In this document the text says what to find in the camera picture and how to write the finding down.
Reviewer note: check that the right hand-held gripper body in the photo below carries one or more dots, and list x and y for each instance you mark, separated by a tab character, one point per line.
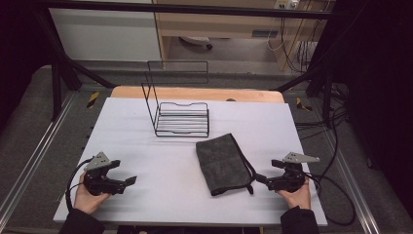
290	180

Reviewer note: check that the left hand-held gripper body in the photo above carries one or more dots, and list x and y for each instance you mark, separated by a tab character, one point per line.
99	182

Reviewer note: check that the person's right hand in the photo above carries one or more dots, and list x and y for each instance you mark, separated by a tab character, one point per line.
297	198

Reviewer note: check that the person's left hand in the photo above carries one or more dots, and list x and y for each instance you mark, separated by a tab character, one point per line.
86	201

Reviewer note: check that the white table mat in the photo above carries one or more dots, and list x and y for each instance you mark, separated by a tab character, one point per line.
156	182

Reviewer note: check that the dark grey cloth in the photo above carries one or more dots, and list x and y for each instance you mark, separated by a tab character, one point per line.
224	164

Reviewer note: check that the white cabinet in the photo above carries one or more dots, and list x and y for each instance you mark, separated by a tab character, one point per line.
104	32

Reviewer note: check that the office chair base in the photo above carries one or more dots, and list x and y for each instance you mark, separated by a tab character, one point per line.
197	41

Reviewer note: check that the wooden desk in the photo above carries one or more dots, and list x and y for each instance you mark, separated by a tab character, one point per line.
220	26

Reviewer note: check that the white power strip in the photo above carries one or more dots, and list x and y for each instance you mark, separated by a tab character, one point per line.
287	4

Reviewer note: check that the aluminium rail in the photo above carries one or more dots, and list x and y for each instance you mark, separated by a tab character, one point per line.
354	191
32	156

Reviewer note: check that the black metal frame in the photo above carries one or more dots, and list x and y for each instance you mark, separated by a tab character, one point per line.
61	65

